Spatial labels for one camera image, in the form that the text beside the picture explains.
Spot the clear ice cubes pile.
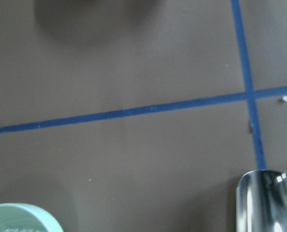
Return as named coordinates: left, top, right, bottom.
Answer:
left=2, top=224, right=44, bottom=232

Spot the stainless steel scoop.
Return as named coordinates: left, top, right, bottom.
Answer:
left=236, top=170, right=287, bottom=232

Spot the light green bowl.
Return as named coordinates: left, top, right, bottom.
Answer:
left=0, top=203, right=63, bottom=232

